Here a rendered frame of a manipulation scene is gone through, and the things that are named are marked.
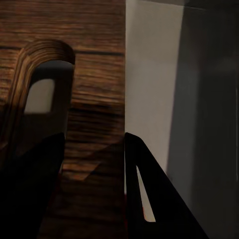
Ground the cutting board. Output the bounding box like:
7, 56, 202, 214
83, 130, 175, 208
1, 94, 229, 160
0, 0, 126, 239

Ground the parer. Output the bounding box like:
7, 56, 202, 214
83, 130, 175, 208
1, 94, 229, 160
47, 174, 128, 239

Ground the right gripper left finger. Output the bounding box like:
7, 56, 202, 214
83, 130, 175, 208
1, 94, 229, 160
0, 132, 65, 239

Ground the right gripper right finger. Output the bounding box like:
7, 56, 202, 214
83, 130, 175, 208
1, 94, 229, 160
124, 132, 209, 239

